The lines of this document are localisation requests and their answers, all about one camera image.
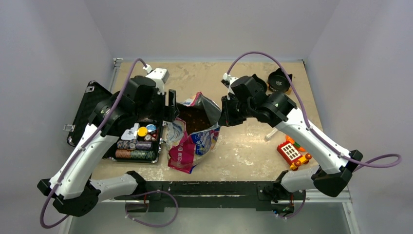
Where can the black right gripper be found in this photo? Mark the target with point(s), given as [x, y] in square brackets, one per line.
[227, 118]

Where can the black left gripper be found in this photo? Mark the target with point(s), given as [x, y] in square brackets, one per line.
[169, 112]

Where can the pink pet food bag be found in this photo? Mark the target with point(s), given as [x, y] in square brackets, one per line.
[193, 134]

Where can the clear plastic scoop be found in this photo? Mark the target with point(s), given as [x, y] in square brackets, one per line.
[270, 135]

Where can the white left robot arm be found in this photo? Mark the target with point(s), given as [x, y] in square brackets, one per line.
[71, 189]

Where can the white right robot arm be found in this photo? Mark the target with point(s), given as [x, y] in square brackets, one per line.
[247, 98]

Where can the blue dealer chip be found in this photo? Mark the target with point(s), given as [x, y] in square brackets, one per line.
[151, 128]

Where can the yellow poker chip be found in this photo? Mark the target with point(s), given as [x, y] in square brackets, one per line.
[142, 131]

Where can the black poker chip case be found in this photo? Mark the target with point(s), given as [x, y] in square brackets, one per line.
[123, 122]

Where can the black cat bowl left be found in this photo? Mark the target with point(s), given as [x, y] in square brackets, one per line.
[261, 82]

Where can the black cat bowl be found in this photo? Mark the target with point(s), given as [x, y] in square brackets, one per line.
[277, 81]
[261, 82]

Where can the black cat bowl right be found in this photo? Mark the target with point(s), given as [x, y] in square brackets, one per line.
[277, 81]

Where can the red toy brick bus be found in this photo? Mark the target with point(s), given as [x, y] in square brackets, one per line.
[293, 153]

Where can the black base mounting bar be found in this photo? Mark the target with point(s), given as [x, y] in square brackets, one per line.
[258, 195]

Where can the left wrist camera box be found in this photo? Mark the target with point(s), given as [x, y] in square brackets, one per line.
[160, 77]

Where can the aluminium corner rail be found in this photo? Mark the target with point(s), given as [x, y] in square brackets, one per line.
[116, 67]

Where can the aluminium front rail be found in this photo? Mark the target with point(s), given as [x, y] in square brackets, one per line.
[97, 191]

